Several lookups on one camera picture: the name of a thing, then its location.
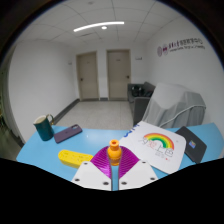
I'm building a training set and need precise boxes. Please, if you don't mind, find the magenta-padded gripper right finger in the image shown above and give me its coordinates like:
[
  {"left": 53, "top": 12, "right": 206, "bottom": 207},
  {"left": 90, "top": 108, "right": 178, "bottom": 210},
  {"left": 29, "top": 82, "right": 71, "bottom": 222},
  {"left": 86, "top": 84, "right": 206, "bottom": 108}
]
[{"left": 117, "top": 146, "right": 159, "bottom": 191}]

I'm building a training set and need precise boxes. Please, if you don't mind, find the long ceiling light strip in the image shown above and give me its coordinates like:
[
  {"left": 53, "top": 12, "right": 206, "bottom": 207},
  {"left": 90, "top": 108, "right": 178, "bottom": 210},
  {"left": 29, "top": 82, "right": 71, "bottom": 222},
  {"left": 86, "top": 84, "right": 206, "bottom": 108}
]
[{"left": 73, "top": 21, "right": 125, "bottom": 33}]

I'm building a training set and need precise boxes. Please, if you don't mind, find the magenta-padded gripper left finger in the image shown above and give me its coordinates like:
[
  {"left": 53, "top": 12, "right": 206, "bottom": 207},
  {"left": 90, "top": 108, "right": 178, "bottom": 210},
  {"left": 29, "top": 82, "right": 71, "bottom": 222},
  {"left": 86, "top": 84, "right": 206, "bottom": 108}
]
[{"left": 70, "top": 145, "right": 113, "bottom": 192}]

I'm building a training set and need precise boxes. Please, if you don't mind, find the purple smartphone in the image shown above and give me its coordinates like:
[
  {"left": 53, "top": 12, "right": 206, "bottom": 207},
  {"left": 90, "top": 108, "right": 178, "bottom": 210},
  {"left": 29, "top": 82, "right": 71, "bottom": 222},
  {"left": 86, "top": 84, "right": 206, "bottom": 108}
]
[{"left": 53, "top": 124, "right": 83, "bottom": 145}]

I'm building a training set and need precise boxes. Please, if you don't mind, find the yellow power strip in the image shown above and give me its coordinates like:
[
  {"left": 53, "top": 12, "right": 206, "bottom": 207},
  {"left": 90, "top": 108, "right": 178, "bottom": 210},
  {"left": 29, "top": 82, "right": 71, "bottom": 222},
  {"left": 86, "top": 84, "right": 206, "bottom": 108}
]
[{"left": 57, "top": 148, "right": 95, "bottom": 169}]

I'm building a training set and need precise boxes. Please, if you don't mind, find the black bag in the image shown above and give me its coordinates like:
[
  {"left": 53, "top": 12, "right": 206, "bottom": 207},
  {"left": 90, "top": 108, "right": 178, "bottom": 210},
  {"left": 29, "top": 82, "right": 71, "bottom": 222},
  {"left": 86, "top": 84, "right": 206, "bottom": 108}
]
[{"left": 130, "top": 85, "right": 148, "bottom": 98}]

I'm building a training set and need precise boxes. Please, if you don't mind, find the grey sofa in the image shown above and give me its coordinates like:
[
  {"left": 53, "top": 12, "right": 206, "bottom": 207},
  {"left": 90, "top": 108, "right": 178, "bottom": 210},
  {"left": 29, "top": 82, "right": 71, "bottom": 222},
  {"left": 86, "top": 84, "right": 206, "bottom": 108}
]
[{"left": 127, "top": 81, "right": 156, "bottom": 127}]

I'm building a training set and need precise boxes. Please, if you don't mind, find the beige door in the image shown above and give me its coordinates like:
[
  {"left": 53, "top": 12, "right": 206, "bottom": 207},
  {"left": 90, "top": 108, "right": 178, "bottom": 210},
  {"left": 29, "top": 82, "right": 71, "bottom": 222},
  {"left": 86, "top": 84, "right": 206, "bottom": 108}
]
[
  {"left": 75, "top": 51, "right": 100, "bottom": 101},
  {"left": 106, "top": 49, "right": 132, "bottom": 101}
]

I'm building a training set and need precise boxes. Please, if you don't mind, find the black pouch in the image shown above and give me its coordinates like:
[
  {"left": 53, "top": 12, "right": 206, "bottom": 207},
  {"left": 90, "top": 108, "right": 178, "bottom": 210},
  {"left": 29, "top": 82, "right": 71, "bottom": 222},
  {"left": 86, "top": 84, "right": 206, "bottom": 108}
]
[{"left": 174, "top": 125, "right": 208, "bottom": 165}]

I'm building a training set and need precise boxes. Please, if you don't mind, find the grey cloth-covered chair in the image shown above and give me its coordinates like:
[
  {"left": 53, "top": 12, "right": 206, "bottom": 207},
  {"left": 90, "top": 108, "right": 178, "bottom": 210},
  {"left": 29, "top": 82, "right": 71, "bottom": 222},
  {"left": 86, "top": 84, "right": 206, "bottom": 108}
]
[{"left": 141, "top": 82, "right": 207, "bottom": 130}]

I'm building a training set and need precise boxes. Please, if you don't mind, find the purple wall sign lettering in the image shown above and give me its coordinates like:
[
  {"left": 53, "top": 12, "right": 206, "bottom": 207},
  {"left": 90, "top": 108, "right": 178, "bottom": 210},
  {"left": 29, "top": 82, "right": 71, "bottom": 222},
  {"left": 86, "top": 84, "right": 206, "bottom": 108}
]
[{"left": 156, "top": 37, "right": 205, "bottom": 58}]

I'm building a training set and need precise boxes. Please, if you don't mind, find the dark green mug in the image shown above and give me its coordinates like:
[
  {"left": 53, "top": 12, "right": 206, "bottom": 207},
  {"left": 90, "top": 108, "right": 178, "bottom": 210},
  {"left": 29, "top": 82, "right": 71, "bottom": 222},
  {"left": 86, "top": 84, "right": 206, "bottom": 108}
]
[{"left": 33, "top": 114, "right": 55, "bottom": 142}]

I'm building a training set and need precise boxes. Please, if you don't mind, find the white rainbow-print book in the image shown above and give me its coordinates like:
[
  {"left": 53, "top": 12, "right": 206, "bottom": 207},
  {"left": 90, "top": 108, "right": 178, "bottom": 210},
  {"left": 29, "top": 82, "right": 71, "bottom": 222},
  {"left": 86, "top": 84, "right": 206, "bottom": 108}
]
[{"left": 118, "top": 120, "right": 187, "bottom": 175}]

